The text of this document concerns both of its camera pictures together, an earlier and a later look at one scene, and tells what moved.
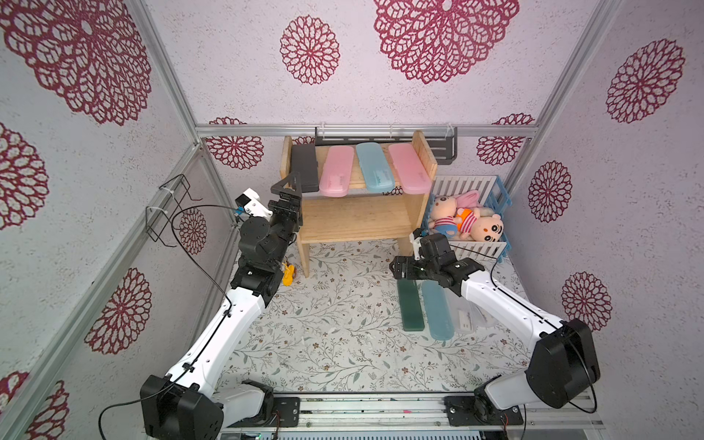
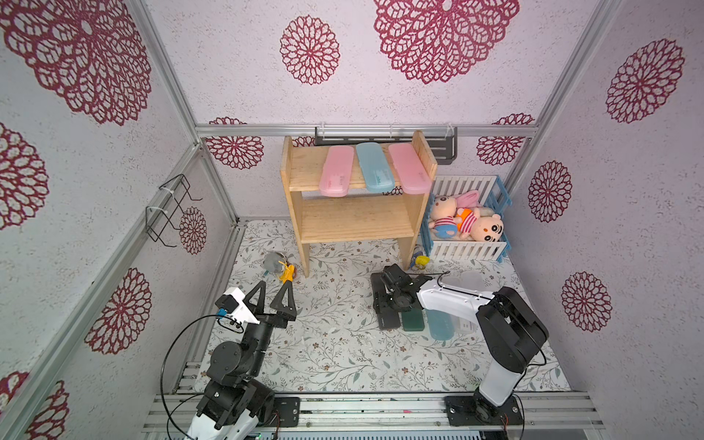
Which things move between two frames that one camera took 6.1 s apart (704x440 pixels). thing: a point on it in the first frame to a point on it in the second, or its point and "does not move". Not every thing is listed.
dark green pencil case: [411, 305] does not move
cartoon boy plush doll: [472, 225] does not move
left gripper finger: [295, 192] to [258, 308]
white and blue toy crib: [492, 193] does not move
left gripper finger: [278, 188] to [278, 304]
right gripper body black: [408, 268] to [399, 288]
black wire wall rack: [159, 221] does not move
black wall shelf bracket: [446, 137] does not move
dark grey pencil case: [303, 161] to [389, 316]
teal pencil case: [437, 311] does not move
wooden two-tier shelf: [361, 215] does not move
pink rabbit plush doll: [445, 209] does not move
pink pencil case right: [412, 174] does not move
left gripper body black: [286, 216] to [275, 320]
